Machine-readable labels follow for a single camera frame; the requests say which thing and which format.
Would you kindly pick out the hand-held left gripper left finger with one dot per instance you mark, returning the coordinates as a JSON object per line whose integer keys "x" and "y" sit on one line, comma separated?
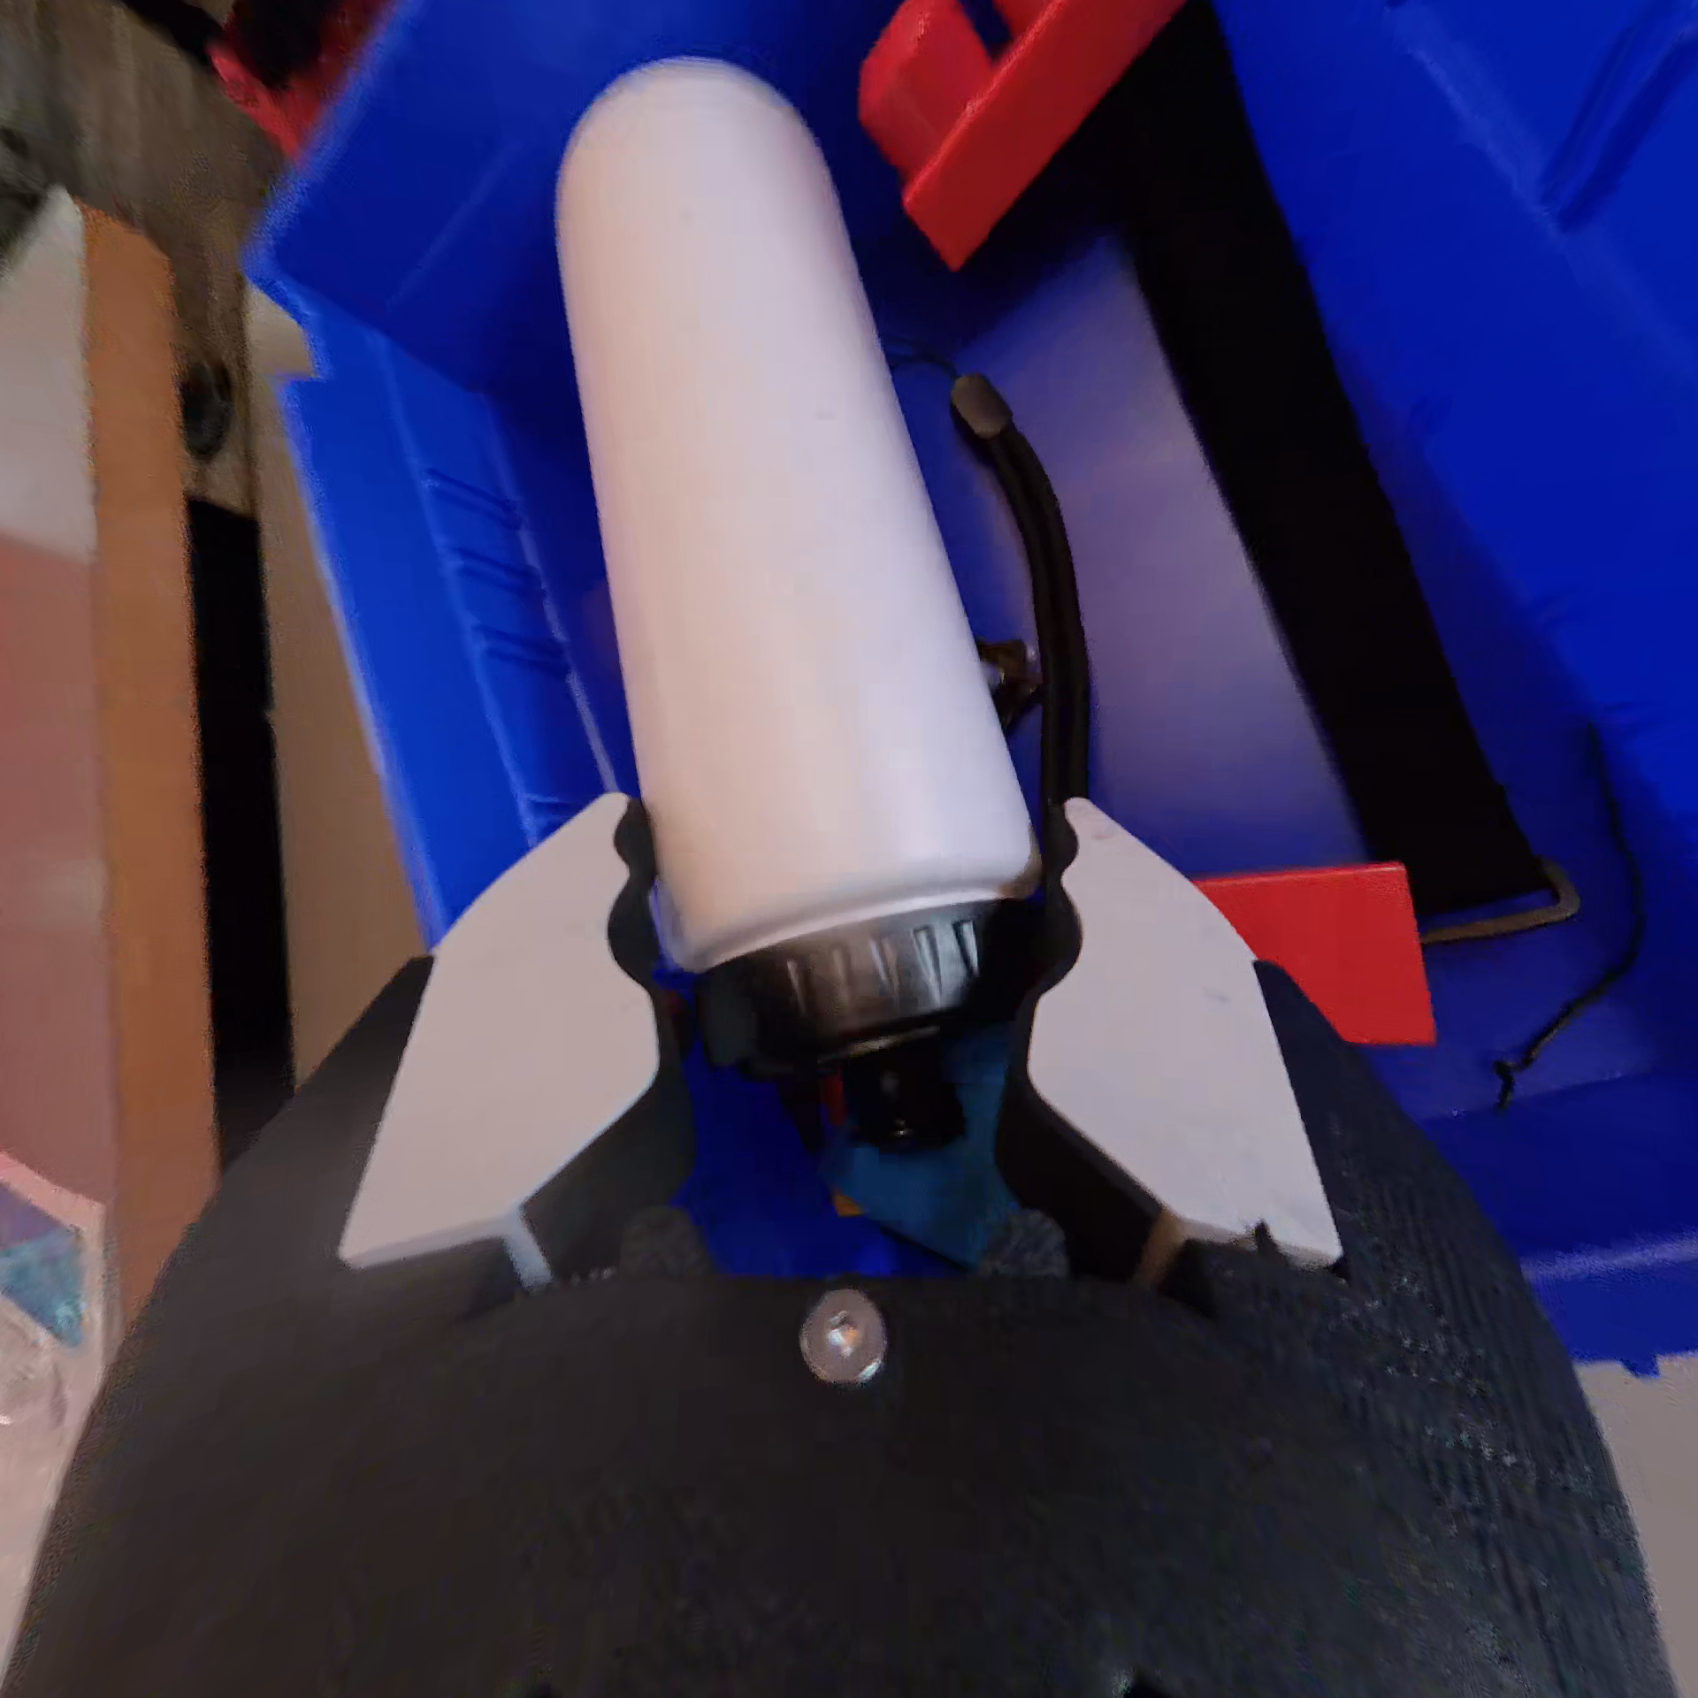
{"x": 518, "y": 1034}

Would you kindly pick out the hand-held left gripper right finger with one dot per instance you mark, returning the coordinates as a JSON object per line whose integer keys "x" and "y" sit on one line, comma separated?
{"x": 1168, "y": 1034}

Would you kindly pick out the white bottle with black cap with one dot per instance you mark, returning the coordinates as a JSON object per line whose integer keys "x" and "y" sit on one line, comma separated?
{"x": 744, "y": 466}

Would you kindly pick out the blue plastic bin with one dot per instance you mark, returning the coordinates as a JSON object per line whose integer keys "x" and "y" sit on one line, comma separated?
{"x": 1459, "y": 399}

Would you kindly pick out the red plastic divider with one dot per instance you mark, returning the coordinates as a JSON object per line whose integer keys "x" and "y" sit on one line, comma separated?
{"x": 981, "y": 147}
{"x": 1340, "y": 950}

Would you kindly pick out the blue fabric piece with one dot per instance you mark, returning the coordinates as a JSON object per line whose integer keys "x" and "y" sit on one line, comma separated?
{"x": 968, "y": 1168}

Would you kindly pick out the cardboard box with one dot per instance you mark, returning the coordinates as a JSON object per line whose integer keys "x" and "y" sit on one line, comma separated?
{"x": 140, "y": 662}

